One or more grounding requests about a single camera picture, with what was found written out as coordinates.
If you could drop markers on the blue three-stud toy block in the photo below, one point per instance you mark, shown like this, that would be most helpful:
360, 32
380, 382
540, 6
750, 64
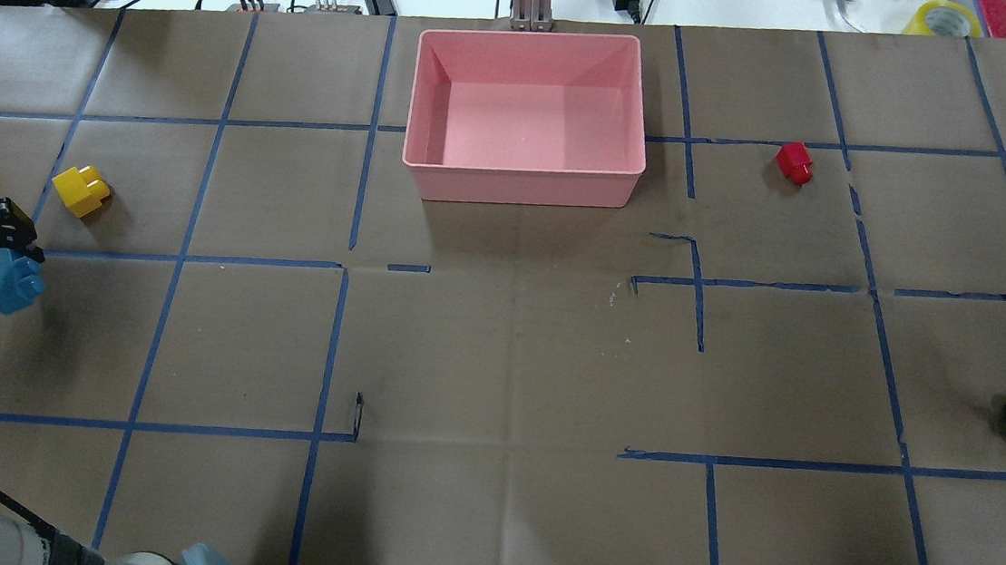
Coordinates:
18, 297

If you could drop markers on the yellow two-stud toy block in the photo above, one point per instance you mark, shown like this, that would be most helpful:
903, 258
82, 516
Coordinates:
82, 190

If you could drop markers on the red one-stud toy block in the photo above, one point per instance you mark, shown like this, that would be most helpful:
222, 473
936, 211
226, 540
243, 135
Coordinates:
795, 163

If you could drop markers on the pink plastic box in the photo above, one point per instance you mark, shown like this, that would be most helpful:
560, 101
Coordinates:
550, 119

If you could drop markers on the yellow tape roll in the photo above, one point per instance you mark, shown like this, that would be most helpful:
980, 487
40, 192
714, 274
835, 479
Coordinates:
944, 18

